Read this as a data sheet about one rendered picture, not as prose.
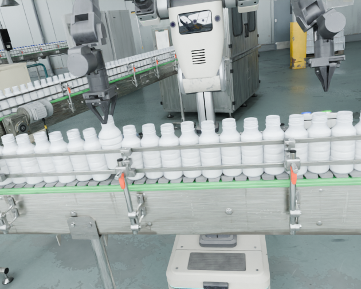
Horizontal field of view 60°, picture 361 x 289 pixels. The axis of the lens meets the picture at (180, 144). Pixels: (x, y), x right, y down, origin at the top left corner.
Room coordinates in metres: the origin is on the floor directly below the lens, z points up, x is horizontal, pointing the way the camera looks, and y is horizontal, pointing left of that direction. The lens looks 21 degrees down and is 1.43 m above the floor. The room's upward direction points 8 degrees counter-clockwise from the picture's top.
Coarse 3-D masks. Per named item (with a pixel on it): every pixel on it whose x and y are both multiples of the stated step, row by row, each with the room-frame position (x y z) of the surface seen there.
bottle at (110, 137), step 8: (112, 120) 0.89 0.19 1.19; (104, 128) 0.88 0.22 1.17; (112, 128) 0.88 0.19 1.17; (104, 136) 0.86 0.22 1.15; (112, 136) 0.86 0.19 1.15; (120, 136) 0.88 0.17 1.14; (104, 144) 0.86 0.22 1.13; (112, 144) 0.86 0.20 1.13; (120, 144) 0.88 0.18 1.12; (112, 160) 0.87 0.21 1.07; (112, 168) 0.87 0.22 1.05
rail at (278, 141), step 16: (192, 144) 0.81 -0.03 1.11; (208, 144) 0.79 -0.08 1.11; (224, 144) 0.79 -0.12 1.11; (240, 144) 0.78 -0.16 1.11; (256, 144) 0.77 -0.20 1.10; (336, 160) 0.73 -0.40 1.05; (352, 160) 0.72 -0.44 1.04; (16, 176) 0.93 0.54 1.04; (32, 176) 0.92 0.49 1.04; (48, 176) 0.91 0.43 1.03
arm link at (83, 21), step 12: (84, 0) 0.91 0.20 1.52; (96, 0) 0.94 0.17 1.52; (72, 12) 0.90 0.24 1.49; (84, 12) 0.89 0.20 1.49; (96, 12) 0.90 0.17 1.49; (72, 24) 0.88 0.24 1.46; (84, 24) 0.87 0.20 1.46; (72, 36) 0.87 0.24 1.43; (84, 36) 0.87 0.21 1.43; (96, 36) 0.87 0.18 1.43
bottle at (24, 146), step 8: (16, 136) 0.95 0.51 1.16; (24, 136) 0.94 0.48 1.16; (24, 144) 0.94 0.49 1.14; (32, 144) 0.96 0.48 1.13; (16, 152) 0.94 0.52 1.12; (24, 152) 0.93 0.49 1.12; (32, 152) 0.94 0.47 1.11; (24, 160) 0.92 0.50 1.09; (32, 160) 0.93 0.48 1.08; (24, 168) 0.93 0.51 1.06; (32, 168) 0.93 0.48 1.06; (32, 184) 0.93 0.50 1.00
